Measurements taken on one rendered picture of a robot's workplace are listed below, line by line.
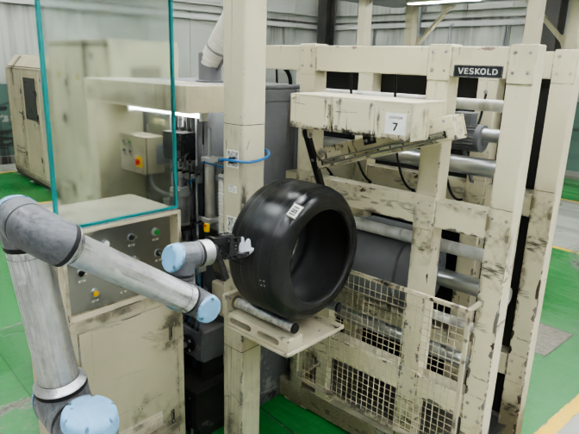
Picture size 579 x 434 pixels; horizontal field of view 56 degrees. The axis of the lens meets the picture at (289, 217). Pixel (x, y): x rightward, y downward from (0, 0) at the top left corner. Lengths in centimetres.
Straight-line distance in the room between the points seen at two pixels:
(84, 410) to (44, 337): 23
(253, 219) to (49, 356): 86
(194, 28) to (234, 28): 1032
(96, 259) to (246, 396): 144
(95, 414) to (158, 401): 111
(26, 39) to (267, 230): 946
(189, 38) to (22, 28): 335
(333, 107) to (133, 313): 121
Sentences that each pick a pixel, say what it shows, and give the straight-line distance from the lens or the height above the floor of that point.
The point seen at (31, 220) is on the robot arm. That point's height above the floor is 152.
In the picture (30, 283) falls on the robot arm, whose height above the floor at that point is 133.
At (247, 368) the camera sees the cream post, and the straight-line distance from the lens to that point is 267.
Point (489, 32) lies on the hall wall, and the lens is 1222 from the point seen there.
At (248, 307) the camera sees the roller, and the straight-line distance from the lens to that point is 234.
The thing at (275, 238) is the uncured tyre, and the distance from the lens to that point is 200.
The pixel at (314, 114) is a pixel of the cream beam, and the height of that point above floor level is 170.
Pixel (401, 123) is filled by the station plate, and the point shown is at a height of 170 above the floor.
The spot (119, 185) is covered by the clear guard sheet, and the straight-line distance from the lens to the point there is 231.
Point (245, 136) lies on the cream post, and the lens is 228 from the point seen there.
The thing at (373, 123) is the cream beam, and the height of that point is 169.
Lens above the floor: 191
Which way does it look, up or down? 16 degrees down
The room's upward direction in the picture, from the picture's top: 2 degrees clockwise
